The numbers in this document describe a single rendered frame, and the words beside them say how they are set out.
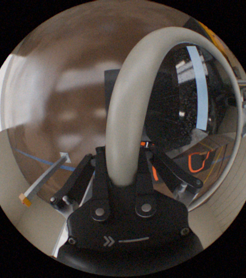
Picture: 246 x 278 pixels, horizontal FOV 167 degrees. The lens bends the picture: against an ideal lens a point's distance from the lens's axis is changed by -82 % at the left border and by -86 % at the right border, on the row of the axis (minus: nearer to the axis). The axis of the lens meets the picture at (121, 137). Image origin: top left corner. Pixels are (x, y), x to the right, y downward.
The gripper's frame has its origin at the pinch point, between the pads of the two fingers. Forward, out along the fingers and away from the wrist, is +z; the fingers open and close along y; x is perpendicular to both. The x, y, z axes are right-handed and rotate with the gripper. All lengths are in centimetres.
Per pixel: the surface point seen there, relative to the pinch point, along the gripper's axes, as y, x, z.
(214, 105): 31.5, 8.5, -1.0
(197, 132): 26.5, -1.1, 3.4
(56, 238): -366, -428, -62
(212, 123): 30.4, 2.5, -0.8
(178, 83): 22.8, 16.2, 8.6
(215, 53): 23.3, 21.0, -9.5
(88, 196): -35, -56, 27
